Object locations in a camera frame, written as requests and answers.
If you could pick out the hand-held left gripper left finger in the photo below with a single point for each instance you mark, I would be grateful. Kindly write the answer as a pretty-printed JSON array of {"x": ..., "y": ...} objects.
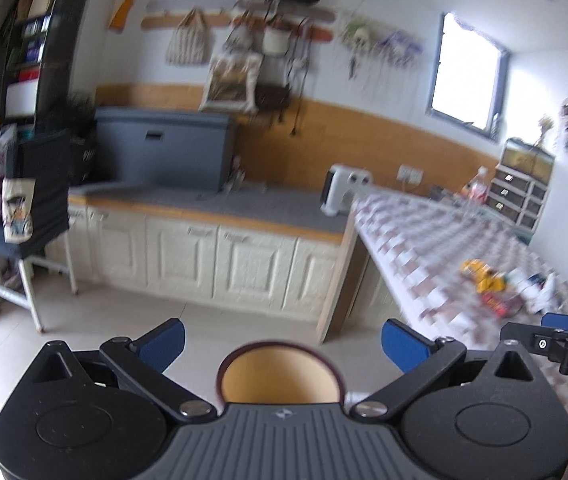
[{"x": 161, "y": 345}]

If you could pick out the red cardboard box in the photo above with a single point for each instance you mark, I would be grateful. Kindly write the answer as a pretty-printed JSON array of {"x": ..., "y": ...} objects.
[{"x": 496, "y": 304}]

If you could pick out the black paper bag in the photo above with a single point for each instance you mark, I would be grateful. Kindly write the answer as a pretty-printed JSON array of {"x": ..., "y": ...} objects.
[{"x": 83, "y": 160}]

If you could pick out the black cloth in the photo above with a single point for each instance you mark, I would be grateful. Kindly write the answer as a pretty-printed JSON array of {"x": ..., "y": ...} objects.
[{"x": 44, "y": 185}]

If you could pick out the yellow snack packet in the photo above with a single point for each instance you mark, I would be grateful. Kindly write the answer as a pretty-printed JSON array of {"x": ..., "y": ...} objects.
[{"x": 481, "y": 275}]

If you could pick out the white wall socket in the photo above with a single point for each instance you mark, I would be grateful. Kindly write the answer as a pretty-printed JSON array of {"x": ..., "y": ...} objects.
[{"x": 409, "y": 173}]

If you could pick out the clear plastic water bottle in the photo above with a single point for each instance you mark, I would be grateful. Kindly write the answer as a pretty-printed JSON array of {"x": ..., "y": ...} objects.
[{"x": 478, "y": 185}]

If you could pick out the brown white checkered tablecloth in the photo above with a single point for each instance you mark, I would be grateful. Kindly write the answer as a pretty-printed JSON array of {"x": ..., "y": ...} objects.
[{"x": 413, "y": 240}]

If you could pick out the dark framed window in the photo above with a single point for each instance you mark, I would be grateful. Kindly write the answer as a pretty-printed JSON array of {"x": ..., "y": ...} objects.
[{"x": 463, "y": 75}]

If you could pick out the white drawer unit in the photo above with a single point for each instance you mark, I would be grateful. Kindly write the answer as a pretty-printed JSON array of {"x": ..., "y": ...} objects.
[{"x": 516, "y": 197}]

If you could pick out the macrame wall hanging shelf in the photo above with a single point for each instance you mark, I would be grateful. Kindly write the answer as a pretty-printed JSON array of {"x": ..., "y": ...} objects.
[{"x": 378, "y": 45}]

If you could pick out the beige knit bag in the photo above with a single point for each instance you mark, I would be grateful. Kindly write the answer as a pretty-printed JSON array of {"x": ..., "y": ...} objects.
[{"x": 189, "y": 42}]

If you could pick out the glass fish tank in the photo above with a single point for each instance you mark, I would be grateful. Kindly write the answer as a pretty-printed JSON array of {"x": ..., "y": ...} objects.
[{"x": 526, "y": 157}]

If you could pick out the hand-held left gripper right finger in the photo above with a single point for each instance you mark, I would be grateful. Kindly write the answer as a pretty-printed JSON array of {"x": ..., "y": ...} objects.
[{"x": 406, "y": 345}]

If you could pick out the cream cabinet with wooden top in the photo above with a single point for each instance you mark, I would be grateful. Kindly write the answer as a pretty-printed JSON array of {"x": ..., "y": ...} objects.
[{"x": 184, "y": 260}]

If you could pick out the cartoon print tote bag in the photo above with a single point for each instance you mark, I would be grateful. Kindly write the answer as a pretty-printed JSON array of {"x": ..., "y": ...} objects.
[{"x": 18, "y": 210}]

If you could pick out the dried flowers in vase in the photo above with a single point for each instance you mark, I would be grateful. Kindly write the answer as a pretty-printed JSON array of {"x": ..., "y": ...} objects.
[{"x": 544, "y": 132}]

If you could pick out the white space heater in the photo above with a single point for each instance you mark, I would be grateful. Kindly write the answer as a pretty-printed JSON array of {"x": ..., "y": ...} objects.
[{"x": 341, "y": 190}]

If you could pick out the brown leather handbag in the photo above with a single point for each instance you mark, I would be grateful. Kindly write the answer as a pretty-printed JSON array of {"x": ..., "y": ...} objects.
[{"x": 273, "y": 96}]

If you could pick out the black shelf rack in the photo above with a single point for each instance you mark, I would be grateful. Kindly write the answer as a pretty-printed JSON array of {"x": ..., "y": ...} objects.
[{"x": 49, "y": 35}]

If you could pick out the grey storage box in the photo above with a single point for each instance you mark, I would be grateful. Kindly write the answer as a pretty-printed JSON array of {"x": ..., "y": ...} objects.
[{"x": 164, "y": 155}]

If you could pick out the white bucket bag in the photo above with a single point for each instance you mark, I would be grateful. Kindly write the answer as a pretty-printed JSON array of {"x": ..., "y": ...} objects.
[{"x": 276, "y": 40}]

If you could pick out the wooden wall coat rack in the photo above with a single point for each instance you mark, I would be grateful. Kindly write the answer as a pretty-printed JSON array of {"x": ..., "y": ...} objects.
[{"x": 156, "y": 22}]

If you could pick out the printed canvas tote bag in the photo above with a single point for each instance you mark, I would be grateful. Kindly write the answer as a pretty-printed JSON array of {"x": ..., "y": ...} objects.
[{"x": 231, "y": 85}]

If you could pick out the crumpled white tissue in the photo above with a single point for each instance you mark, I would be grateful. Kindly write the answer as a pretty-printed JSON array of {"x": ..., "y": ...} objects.
[{"x": 533, "y": 290}]

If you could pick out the beige ribbed waste bin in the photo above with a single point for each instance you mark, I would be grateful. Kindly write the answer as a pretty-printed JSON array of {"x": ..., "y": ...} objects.
[{"x": 279, "y": 375}]

